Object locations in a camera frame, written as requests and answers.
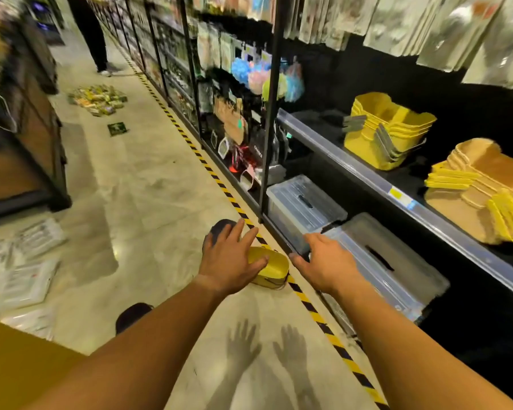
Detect brown paper bags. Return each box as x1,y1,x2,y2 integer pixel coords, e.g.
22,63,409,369
213,96,249,146

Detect yellow baskets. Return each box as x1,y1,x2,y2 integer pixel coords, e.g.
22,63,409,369
343,92,438,172

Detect person's right forearm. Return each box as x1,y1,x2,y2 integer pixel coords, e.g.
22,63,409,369
331,275,513,410

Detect pile of colourful packets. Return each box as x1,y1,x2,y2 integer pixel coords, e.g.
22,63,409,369
67,84,128,117

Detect tan baskets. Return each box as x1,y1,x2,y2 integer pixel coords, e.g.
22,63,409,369
424,137,513,245

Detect black metal shelf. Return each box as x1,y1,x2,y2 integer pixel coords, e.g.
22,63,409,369
85,0,513,410

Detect blue bath puff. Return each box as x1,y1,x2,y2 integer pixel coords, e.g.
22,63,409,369
284,61,305,103
231,57,251,84

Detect person's left forearm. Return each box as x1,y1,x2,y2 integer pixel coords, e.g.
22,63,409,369
25,275,236,410

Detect yellow white price label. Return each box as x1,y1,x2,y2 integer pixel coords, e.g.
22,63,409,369
388,186,414,210

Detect row of hanging clear packets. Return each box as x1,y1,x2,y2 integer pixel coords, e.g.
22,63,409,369
282,0,513,90

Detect yellow perforated basket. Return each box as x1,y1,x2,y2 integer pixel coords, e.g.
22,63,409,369
247,246,290,290

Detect yellow bath puff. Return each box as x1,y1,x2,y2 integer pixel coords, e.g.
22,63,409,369
262,74,288,102

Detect clear plastic storage bin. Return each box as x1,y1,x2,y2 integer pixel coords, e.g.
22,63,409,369
266,174,348,255
320,212,450,323

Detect red black packaged item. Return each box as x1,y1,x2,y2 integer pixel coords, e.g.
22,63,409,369
229,145,257,175

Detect small white box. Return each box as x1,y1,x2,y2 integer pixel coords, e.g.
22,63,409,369
256,164,288,187

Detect pink bath puff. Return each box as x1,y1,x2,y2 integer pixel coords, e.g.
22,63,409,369
247,65,270,95

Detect person's right hand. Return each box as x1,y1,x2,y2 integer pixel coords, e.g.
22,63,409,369
288,232,364,295

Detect round silver mirror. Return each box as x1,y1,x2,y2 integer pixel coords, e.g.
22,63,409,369
239,166,258,192

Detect yellow white display stand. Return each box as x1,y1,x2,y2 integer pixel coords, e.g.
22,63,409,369
0,315,86,410

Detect person's left hand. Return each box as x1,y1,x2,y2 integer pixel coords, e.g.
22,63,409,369
195,218,269,296

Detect black printed bag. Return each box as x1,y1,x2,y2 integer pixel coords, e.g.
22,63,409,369
247,134,279,168

